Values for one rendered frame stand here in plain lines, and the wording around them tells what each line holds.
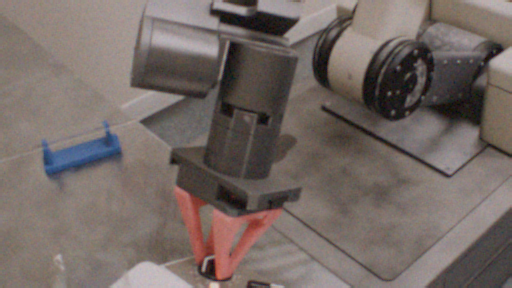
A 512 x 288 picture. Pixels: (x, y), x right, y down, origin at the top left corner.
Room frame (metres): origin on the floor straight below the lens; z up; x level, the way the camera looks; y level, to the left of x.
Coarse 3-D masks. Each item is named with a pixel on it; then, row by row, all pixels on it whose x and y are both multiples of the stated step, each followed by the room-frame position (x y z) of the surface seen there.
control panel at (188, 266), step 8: (176, 264) 0.35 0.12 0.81; (184, 264) 0.35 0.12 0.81; (192, 264) 0.35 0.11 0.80; (240, 264) 0.37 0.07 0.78; (176, 272) 0.33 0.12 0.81; (184, 272) 0.34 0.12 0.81; (192, 272) 0.34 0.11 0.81; (240, 272) 0.35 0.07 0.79; (248, 272) 0.36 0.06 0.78; (184, 280) 0.32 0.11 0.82; (192, 280) 0.33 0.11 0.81; (200, 280) 0.33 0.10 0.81; (208, 280) 0.33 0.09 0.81; (232, 280) 0.34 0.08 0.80; (240, 280) 0.34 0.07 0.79; (264, 280) 0.35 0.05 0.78
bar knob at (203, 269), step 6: (204, 258) 0.34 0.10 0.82; (210, 258) 0.34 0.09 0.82; (204, 264) 0.34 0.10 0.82; (210, 264) 0.34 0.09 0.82; (198, 270) 0.34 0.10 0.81; (204, 270) 0.34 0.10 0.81; (210, 270) 0.34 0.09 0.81; (204, 276) 0.33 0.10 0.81; (210, 276) 0.33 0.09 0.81; (216, 276) 0.33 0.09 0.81
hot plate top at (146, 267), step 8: (144, 264) 0.33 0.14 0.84; (152, 264) 0.32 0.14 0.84; (136, 272) 0.32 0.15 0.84; (144, 272) 0.32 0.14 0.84; (152, 272) 0.32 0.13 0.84; (160, 272) 0.32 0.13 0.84; (136, 280) 0.31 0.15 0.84; (144, 280) 0.31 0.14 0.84; (152, 280) 0.31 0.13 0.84; (160, 280) 0.31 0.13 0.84; (168, 280) 0.31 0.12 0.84; (176, 280) 0.31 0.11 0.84
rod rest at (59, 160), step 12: (108, 132) 0.60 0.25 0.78; (84, 144) 0.61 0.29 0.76; (96, 144) 0.61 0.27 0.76; (108, 144) 0.61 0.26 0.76; (120, 144) 0.61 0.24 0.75; (48, 156) 0.57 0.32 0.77; (60, 156) 0.59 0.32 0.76; (72, 156) 0.59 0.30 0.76; (84, 156) 0.58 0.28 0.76; (96, 156) 0.59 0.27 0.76; (48, 168) 0.57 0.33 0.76; (60, 168) 0.57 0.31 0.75
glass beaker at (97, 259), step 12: (72, 252) 0.28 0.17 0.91; (84, 252) 0.28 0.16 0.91; (96, 252) 0.28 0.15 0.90; (108, 252) 0.28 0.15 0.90; (120, 252) 0.28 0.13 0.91; (60, 264) 0.27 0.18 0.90; (72, 264) 0.27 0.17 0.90; (84, 264) 0.28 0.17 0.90; (96, 264) 0.28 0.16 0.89; (108, 264) 0.28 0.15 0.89; (120, 264) 0.27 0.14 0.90; (60, 276) 0.26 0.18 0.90; (72, 276) 0.27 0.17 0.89; (84, 276) 0.28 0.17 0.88; (96, 276) 0.28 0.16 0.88; (108, 276) 0.28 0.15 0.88; (120, 276) 0.28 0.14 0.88
